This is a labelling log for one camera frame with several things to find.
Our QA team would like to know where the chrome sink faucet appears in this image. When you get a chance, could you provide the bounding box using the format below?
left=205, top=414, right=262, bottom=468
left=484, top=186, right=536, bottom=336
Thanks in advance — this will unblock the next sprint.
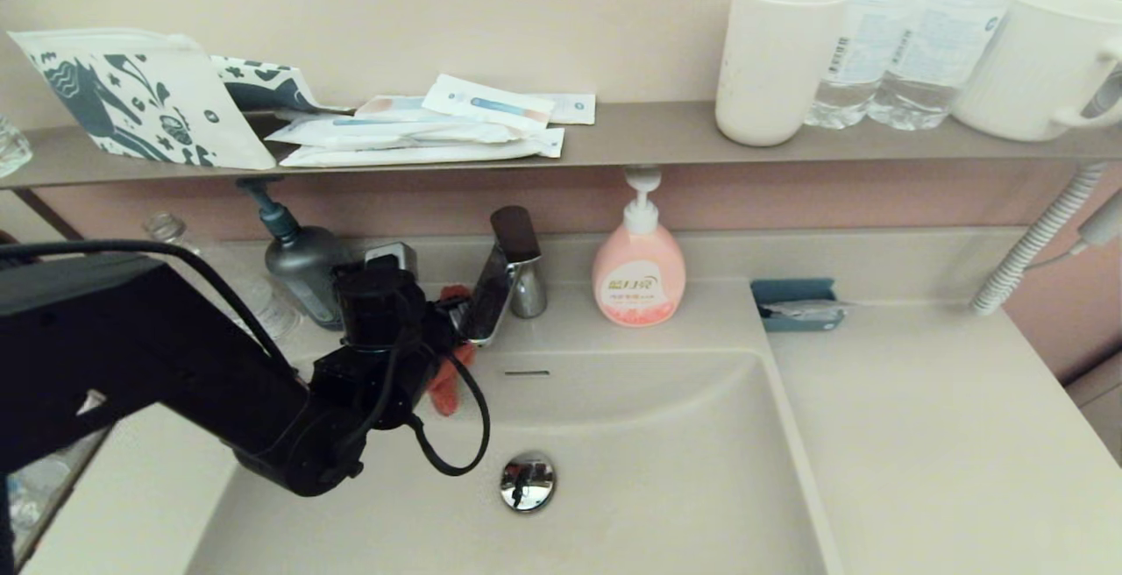
left=451, top=205, right=549, bottom=348

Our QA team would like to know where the white mug with handle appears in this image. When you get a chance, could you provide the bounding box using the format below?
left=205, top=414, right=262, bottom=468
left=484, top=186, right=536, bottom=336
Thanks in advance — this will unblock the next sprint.
left=951, top=0, right=1122, bottom=142

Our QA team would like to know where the white sachet blue orange stripe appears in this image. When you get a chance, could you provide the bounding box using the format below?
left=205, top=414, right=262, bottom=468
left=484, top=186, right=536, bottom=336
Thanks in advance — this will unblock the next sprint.
left=423, top=74, right=557, bottom=134

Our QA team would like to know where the grey hair dryer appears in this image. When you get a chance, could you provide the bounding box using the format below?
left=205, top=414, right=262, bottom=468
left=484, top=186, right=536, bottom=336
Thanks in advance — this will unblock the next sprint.
left=1024, top=189, right=1122, bottom=273

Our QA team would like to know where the plastic wrapped water bottle pack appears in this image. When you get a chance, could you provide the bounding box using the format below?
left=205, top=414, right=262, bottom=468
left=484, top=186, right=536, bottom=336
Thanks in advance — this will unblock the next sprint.
left=9, top=430, right=110, bottom=558

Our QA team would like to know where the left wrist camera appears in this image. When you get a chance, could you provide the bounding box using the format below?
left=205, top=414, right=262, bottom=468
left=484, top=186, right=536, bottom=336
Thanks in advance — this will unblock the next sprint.
left=364, top=242, right=419, bottom=273

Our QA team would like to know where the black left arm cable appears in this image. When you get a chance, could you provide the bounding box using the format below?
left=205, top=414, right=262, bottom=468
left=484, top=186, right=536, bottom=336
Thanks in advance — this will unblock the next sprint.
left=0, top=240, right=492, bottom=478

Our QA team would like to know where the white coiled cord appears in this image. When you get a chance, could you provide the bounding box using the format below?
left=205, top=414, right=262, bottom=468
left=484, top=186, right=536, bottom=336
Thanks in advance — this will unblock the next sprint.
left=969, top=165, right=1104, bottom=316

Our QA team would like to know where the grey wall shelf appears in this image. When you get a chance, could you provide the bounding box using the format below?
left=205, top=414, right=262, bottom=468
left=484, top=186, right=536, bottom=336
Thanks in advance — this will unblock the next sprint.
left=0, top=102, right=1122, bottom=188

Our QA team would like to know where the empty clear plastic bottle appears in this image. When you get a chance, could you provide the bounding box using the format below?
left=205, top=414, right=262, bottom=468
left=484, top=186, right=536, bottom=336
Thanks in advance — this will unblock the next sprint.
left=143, top=211, right=303, bottom=344

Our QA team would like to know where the white tumbler cup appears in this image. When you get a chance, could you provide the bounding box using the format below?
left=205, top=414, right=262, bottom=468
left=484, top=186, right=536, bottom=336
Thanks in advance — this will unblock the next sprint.
left=715, top=0, right=851, bottom=147

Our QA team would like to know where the pink soap pump bottle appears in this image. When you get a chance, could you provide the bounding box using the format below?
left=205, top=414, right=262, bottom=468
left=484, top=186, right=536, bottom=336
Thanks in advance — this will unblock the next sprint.
left=592, top=167, right=686, bottom=328

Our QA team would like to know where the beige sink basin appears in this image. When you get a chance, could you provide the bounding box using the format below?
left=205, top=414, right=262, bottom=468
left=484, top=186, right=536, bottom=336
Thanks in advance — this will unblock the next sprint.
left=188, top=349, right=842, bottom=575

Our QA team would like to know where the wrapped toothbrush packet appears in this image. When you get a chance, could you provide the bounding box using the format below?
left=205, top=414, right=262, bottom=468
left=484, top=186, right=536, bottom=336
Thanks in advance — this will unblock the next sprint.
left=265, top=114, right=525, bottom=150

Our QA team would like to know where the clear water bottle white label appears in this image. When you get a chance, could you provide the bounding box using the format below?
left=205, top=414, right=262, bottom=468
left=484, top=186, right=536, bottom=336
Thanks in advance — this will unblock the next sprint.
left=868, top=0, right=1042, bottom=131
left=805, top=0, right=928, bottom=130

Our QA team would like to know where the clear drinking glass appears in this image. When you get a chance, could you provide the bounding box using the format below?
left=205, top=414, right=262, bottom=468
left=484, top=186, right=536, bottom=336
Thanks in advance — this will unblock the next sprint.
left=0, top=115, right=34, bottom=178

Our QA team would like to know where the blue soap holder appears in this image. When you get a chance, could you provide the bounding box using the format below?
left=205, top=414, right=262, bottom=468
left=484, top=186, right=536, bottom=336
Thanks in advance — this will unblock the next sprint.
left=750, top=279, right=847, bottom=333

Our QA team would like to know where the orange towel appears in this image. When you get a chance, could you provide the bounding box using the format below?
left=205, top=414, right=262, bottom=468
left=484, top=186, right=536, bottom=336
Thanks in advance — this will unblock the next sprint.
left=427, top=284, right=479, bottom=416

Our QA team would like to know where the white sachet blue logo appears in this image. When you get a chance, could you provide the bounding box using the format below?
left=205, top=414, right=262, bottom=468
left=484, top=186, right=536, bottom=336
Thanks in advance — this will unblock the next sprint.
left=524, top=92, right=597, bottom=125

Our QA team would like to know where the white sachet pink print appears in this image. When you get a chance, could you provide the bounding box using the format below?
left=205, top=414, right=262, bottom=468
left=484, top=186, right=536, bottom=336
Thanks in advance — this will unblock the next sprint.
left=355, top=95, right=455, bottom=119

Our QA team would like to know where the silver sachet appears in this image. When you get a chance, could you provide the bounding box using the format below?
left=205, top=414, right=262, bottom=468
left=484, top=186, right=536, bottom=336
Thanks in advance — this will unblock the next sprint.
left=759, top=299, right=856, bottom=323

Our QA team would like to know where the small white blue patterned pouch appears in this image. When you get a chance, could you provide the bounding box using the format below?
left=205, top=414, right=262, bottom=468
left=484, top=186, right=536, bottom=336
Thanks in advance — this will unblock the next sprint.
left=210, top=55, right=352, bottom=113

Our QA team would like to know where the chrome drain stopper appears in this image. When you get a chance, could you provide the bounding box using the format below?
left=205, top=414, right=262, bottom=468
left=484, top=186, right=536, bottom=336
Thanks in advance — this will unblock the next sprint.
left=500, top=451, right=557, bottom=512

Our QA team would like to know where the long white plastic packet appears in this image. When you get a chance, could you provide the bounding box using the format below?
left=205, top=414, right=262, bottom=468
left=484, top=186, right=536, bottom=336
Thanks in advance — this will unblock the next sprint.
left=280, top=127, right=565, bottom=167

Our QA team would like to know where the dark grey pump bottle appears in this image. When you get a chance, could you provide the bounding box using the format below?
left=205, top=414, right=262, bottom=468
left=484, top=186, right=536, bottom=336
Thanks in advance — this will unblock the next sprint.
left=235, top=176, right=356, bottom=330

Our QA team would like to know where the large white blue patterned pouch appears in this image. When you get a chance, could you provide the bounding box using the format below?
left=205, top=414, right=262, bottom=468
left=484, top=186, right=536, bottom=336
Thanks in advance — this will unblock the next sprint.
left=7, top=27, right=277, bottom=170

